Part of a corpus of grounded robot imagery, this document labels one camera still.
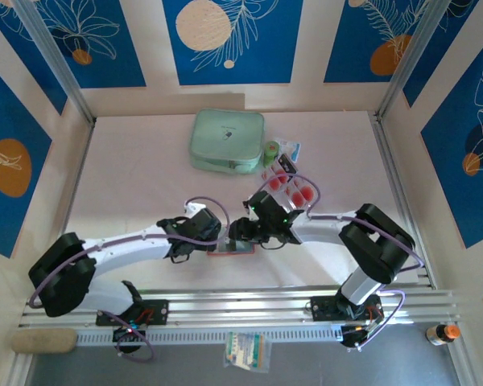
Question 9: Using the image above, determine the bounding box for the red sachet strip pack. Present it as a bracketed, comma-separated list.
[259, 154, 321, 212]

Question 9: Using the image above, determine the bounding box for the mint green zip pouch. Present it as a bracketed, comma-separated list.
[188, 109, 266, 176]

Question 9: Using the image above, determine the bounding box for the black controller board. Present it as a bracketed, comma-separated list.
[112, 324, 147, 343]
[341, 325, 371, 349]

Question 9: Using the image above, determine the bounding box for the white card with red circles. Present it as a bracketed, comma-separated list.
[260, 167, 291, 195]
[287, 184, 317, 208]

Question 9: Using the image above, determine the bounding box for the aluminium corner post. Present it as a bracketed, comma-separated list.
[374, 0, 458, 121]
[12, 0, 97, 126]

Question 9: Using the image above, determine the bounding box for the brown bottle with orange cap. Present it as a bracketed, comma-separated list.
[425, 323, 462, 347]

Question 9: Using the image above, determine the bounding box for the clear bag of plasters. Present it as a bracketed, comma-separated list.
[224, 331, 273, 370]

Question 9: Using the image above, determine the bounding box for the orange card holder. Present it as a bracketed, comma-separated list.
[206, 236, 256, 257]

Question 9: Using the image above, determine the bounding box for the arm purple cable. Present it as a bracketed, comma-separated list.
[27, 195, 231, 363]
[252, 173, 426, 355]

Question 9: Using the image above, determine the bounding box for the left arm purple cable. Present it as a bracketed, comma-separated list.
[27, 195, 231, 363]

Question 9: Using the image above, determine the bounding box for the white slotted cable duct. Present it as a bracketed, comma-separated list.
[76, 323, 343, 346]

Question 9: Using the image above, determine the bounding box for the beige foam block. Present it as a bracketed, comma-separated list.
[10, 328, 78, 355]

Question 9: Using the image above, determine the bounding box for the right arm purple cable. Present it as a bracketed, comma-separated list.
[252, 173, 426, 355]

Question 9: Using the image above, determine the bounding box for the aluminium side rail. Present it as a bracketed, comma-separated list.
[368, 112, 438, 290]
[43, 120, 96, 298]

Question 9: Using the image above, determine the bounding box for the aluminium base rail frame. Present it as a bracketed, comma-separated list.
[18, 285, 462, 329]

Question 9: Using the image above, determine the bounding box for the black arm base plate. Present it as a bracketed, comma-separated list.
[310, 295, 383, 322]
[95, 299, 169, 326]

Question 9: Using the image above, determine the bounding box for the green tape roll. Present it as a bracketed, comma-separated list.
[264, 140, 281, 166]

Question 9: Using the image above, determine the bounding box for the white blue paper packet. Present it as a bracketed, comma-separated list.
[275, 137, 303, 163]

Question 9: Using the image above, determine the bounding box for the black vip card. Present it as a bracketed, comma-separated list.
[276, 154, 299, 175]

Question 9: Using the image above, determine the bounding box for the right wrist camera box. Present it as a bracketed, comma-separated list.
[246, 191, 286, 220]

